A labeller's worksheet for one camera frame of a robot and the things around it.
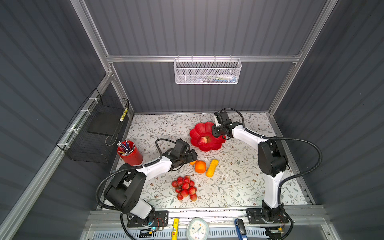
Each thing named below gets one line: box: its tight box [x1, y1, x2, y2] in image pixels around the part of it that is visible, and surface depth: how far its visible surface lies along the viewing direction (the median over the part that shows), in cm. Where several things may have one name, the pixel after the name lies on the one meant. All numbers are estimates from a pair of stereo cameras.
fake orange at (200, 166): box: [194, 160, 207, 174], surface depth 88 cm
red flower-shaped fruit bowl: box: [189, 122, 226, 152], surface depth 104 cm
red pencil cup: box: [116, 139, 143, 166], surface depth 86 cm
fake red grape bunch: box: [171, 175, 197, 202], surface depth 79 cm
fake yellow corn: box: [206, 159, 219, 178], surface depth 89 cm
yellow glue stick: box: [171, 218, 180, 240], surface depth 71 cm
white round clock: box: [186, 217, 210, 240], surface depth 70 cm
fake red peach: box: [198, 136, 208, 145], surface depth 101 cm
